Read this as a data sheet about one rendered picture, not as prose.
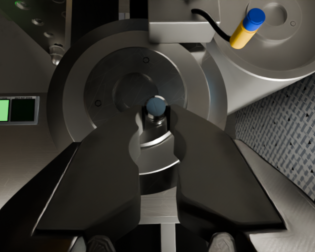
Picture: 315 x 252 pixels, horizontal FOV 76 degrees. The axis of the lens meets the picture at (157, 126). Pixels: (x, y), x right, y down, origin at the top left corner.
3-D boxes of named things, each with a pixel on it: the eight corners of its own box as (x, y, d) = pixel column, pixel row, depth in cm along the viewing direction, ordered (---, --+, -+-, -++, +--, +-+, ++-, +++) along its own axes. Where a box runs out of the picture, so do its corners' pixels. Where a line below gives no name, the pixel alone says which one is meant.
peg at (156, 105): (139, 100, 12) (162, 91, 12) (142, 110, 14) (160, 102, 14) (149, 122, 11) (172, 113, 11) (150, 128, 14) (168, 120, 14)
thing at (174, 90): (137, 25, 15) (209, 96, 15) (139, 40, 17) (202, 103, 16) (60, 92, 14) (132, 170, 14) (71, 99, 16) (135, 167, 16)
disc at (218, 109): (169, -11, 18) (263, 134, 16) (168, -7, 18) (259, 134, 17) (14, 69, 17) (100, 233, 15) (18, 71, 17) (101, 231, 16)
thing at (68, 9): (75, -101, 19) (68, 85, 17) (118, 37, 43) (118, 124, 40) (70, -101, 19) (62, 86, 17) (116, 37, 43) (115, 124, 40)
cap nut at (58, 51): (61, 45, 49) (60, 62, 48) (67, 52, 53) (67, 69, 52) (46, 45, 49) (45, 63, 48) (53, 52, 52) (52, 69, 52)
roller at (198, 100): (162, 6, 17) (239, 125, 15) (157, 94, 42) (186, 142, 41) (36, 72, 16) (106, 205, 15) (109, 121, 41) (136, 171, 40)
